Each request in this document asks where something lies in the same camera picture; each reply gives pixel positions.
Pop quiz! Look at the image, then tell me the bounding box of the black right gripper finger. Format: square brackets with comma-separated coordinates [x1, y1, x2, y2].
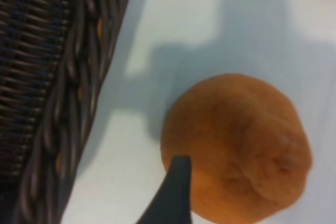
[136, 155, 194, 224]

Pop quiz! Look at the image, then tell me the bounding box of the orange fruit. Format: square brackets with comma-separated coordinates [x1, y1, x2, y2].
[160, 73, 314, 221]

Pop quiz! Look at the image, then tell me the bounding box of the dark brown woven basket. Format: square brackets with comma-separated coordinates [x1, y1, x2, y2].
[0, 0, 132, 224]

